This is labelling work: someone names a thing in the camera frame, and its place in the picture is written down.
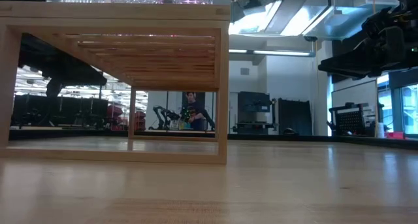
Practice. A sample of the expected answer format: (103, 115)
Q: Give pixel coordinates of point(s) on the person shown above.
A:
(195, 114)

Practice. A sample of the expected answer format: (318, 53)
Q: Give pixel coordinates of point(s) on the white paper roll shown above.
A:
(380, 130)

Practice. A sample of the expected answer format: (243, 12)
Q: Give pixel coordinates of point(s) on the fluorescent light tube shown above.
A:
(281, 53)

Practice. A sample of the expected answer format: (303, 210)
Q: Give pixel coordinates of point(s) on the black workbench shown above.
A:
(75, 111)

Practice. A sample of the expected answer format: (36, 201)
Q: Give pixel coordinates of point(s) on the black pegboard cart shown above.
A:
(351, 121)

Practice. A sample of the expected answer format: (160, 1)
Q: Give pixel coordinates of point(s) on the black aluminium table frame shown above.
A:
(326, 138)

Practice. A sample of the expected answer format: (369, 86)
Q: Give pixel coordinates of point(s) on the silver rectangular air duct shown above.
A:
(326, 18)

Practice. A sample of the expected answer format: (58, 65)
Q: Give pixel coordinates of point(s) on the whiteboard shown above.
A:
(352, 93)

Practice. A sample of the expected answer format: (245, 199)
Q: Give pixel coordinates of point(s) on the wooden slatted shelf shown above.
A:
(98, 15)

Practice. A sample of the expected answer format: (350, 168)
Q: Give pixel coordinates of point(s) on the black upright panel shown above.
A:
(295, 116)

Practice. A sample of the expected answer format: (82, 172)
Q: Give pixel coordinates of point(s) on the wall vent grille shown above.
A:
(244, 71)

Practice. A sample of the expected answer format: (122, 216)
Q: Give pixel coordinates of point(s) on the red storage bins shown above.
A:
(116, 116)

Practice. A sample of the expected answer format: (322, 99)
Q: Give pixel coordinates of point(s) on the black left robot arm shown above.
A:
(58, 64)

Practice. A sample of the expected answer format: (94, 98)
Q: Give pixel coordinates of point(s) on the black dome object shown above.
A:
(289, 131)

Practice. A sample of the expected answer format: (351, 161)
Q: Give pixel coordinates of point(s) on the background black robot arm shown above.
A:
(163, 114)
(209, 119)

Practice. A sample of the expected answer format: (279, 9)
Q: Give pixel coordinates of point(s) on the red box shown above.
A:
(395, 135)

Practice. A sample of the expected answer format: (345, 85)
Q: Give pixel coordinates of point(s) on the black equipment cabinet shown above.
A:
(256, 106)

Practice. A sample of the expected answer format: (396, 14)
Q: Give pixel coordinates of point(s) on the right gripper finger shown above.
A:
(369, 76)
(359, 62)

